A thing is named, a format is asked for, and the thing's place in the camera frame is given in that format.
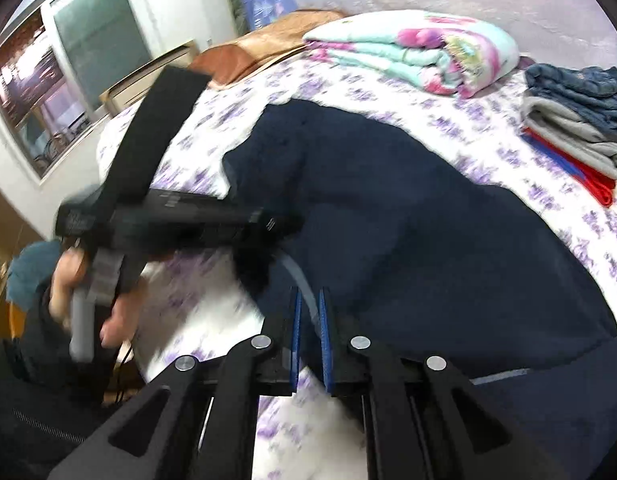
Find floral purple bed sheet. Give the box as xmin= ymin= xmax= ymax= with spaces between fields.
xmin=94 ymin=52 xmax=617 ymax=480

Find person's left hand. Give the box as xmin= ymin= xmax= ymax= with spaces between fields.
xmin=48 ymin=246 xmax=149 ymax=350

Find folded red blue garment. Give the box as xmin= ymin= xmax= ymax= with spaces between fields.
xmin=522 ymin=127 xmax=616 ymax=208

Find glass window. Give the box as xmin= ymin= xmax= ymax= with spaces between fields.
xmin=0 ymin=0 xmax=152 ymax=178

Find folded floral teal quilt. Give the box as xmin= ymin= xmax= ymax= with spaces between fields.
xmin=303 ymin=10 xmax=520 ymax=99

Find navy blue sweatpants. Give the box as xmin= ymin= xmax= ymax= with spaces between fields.
xmin=223 ymin=100 xmax=617 ymax=479

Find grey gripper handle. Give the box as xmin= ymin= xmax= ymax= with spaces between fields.
xmin=69 ymin=249 xmax=123 ymax=363

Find black forearm strap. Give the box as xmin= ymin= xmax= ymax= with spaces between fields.
xmin=94 ymin=64 xmax=213 ymax=212

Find folded blue jeans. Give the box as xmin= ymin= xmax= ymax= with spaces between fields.
xmin=525 ymin=63 xmax=617 ymax=142

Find brown orange pillow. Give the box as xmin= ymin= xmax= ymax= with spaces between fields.
xmin=188 ymin=9 xmax=346 ymax=89

